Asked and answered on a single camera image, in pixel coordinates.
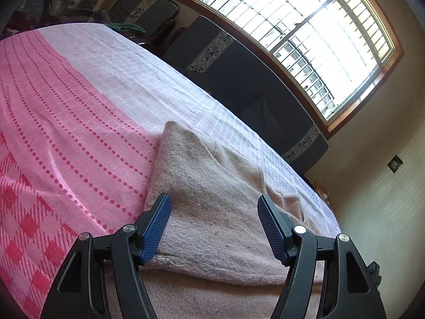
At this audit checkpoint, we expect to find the dark sofa with patterned stripes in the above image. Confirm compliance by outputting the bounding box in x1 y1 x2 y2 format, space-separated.
163 15 329 177

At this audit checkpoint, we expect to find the dark armchair with patterned stripe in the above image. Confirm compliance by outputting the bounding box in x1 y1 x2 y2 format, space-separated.
108 0 180 45

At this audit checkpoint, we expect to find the beige knitted sweater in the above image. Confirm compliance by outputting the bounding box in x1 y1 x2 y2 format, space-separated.
106 120 328 319

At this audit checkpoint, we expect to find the dark wall outlet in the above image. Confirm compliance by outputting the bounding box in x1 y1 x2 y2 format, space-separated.
387 154 404 173

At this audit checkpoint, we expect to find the green cloth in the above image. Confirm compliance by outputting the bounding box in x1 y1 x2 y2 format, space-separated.
105 23 147 35

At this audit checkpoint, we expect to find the wooden framed barred window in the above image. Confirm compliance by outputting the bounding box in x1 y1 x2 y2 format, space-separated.
173 0 406 140

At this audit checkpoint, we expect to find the black box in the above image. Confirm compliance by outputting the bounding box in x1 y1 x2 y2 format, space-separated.
365 261 381 288

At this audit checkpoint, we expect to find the pink checked bedspread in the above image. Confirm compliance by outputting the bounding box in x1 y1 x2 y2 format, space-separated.
0 23 339 319

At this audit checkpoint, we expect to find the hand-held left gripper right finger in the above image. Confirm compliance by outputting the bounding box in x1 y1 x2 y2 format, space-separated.
257 194 387 319

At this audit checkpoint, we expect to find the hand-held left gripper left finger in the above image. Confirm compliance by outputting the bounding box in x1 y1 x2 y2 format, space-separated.
40 193 172 319

